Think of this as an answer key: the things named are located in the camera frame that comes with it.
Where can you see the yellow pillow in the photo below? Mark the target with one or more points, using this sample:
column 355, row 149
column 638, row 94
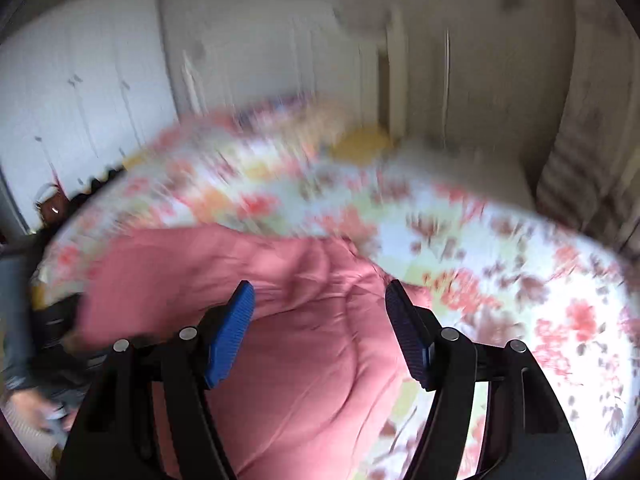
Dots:
column 362, row 142

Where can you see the brown bag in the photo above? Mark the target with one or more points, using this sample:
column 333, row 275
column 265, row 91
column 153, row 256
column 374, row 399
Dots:
column 52, row 204

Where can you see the white headboard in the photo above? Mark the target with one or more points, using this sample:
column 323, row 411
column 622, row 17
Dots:
column 250, row 60

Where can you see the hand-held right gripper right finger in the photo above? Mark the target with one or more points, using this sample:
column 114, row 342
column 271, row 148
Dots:
column 407, row 335

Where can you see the white wardrobe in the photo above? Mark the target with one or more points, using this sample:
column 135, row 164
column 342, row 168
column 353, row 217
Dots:
column 75, row 85

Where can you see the cream floral pillow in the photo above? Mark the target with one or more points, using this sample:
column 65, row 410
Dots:
column 322, row 120

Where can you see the pink quilt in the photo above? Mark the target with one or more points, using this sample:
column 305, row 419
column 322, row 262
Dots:
column 310, row 360

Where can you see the sailboat print curtain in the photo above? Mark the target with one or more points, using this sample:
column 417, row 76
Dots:
column 585, row 160

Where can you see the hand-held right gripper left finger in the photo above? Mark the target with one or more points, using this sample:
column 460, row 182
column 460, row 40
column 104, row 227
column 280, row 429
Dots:
column 227, row 335

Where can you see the white nightstand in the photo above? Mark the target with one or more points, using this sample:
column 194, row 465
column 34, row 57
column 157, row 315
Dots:
column 465, row 170

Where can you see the person's left hand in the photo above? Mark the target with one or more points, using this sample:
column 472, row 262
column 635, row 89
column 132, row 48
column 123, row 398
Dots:
column 30, row 405

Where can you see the floral bed sheet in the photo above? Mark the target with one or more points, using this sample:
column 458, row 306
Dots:
column 500, row 260

